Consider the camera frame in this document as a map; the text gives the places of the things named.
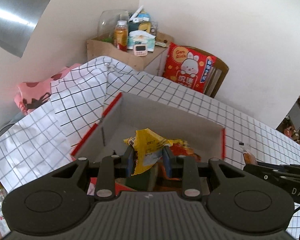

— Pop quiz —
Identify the tissue pack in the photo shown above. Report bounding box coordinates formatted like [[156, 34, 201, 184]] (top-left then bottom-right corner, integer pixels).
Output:
[[127, 30, 156, 52]]

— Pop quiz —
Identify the row of shoes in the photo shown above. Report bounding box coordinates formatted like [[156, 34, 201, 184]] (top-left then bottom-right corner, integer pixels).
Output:
[[277, 115, 300, 146]]

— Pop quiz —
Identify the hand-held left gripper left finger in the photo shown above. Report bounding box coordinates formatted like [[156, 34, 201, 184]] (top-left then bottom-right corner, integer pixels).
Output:
[[49, 146, 136, 201]]

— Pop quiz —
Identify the green snack packet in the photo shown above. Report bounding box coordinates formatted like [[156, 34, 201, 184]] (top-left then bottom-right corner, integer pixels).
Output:
[[126, 166, 155, 192]]

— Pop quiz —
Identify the wooden chair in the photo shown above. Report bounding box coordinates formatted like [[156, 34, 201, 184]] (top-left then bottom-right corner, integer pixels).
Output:
[[187, 46, 229, 98]]

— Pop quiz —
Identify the green yellow desk organizer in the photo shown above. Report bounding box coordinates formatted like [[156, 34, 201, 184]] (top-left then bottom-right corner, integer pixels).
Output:
[[128, 20, 152, 33]]

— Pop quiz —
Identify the white wardrobe cabinet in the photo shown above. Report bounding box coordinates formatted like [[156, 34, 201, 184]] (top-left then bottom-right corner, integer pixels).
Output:
[[275, 80, 300, 160]]

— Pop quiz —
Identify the small clear-wrapped snack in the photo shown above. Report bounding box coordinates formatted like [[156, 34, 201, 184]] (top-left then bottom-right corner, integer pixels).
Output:
[[239, 141, 257, 166]]

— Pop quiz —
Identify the pink printed cloth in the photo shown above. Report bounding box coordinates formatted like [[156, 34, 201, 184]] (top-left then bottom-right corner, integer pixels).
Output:
[[14, 64, 80, 115]]

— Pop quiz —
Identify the orange drink bottle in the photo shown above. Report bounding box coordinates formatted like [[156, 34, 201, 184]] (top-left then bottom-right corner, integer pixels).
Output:
[[114, 21, 129, 50]]

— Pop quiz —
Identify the white marker pen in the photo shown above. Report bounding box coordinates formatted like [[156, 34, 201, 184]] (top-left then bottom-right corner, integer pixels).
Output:
[[129, 5, 144, 22]]

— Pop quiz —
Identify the maroon snack packet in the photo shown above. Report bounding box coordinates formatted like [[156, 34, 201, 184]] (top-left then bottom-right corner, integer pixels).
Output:
[[169, 139, 202, 163]]

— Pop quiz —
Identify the white checkered tablecloth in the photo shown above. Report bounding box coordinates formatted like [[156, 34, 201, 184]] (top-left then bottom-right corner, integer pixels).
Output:
[[0, 56, 300, 230]]

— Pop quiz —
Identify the white digital timer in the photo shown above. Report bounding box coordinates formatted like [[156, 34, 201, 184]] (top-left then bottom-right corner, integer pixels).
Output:
[[133, 44, 147, 57]]

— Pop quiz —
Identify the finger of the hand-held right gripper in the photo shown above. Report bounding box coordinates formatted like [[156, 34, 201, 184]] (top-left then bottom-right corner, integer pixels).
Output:
[[244, 164, 283, 184], [255, 162, 294, 172]]

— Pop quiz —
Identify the yellow snack packet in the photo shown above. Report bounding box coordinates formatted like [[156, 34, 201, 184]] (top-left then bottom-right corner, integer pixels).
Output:
[[124, 128, 174, 176]]

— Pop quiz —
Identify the wooden side cabinet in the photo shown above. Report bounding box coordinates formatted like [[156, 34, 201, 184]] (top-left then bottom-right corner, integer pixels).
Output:
[[87, 31, 174, 77]]

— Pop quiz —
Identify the silver desk lamp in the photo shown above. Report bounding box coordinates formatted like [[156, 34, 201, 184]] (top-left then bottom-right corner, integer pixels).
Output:
[[0, 0, 55, 58]]

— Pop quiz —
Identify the red cardboard box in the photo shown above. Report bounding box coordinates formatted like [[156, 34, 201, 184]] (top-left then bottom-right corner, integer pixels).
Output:
[[70, 92, 226, 195]]

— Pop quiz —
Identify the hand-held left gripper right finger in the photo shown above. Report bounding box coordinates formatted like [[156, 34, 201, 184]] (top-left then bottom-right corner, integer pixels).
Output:
[[162, 145, 252, 201]]

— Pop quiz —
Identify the red rabbit print cushion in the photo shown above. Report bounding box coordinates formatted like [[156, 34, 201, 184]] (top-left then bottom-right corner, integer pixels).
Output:
[[162, 42, 217, 94]]

